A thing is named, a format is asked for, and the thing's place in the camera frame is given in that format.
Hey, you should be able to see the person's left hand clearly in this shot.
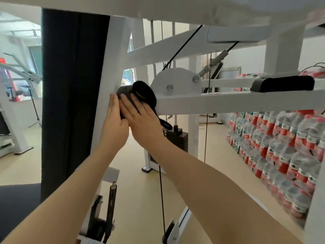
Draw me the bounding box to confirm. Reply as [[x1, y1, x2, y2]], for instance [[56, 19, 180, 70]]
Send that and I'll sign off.
[[100, 93, 130, 152]]

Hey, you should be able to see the person's right hand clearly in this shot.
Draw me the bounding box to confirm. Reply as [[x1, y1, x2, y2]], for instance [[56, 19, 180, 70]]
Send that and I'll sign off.
[[119, 93, 166, 150]]

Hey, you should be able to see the dark grey cleaning cloth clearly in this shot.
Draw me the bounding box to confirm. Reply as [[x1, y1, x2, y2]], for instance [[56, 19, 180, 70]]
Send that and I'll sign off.
[[116, 80, 174, 132]]

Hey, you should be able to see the white gym machine frame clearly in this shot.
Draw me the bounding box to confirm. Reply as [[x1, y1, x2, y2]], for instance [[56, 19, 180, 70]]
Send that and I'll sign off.
[[76, 0, 325, 244]]

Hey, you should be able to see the person's right forearm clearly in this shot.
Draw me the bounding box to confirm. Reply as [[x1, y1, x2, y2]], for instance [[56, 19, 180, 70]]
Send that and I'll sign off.
[[145, 136, 303, 244]]

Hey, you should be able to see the person's left forearm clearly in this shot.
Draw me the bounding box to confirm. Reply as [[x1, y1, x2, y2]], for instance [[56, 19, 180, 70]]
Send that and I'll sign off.
[[2, 142, 127, 244]]

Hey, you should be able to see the black weight stack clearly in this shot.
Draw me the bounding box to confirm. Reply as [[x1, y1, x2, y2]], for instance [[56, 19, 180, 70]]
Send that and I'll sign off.
[[149, 127, 189, 166]]

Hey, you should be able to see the metal coil spring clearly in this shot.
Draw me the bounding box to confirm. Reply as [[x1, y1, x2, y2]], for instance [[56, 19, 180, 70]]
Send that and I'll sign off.
[[105, 183, 118, 238]]

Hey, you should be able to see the black tripod stand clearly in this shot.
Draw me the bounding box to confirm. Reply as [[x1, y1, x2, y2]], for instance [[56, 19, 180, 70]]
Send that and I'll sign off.
[[27, 86, 43, 128]]

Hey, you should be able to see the black padded weight bench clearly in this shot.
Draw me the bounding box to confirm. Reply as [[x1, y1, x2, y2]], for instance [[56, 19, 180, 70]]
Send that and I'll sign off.
[[210, 61, 224, 80]]

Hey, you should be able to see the white background gym machine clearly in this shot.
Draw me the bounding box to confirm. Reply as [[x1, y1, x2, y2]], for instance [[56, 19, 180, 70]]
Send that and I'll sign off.
[[0, 52, 43, 158]]

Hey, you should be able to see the framed whiteboard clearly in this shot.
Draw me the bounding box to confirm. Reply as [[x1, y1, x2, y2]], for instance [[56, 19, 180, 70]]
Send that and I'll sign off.
[[220, 66, 242, 80]]

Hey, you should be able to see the black padded seat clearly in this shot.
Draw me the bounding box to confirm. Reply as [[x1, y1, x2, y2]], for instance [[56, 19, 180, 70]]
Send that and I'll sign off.
[[0, 183, 42, 243]]

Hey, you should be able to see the stack of water bottle packs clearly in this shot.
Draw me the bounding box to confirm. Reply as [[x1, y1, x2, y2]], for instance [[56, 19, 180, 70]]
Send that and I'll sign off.
[[225, 71, 325, 229]]

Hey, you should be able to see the black rubber bumper pad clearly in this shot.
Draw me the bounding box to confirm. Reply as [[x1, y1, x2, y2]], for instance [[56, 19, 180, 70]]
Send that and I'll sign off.
[[250, 75, 316, 93]]

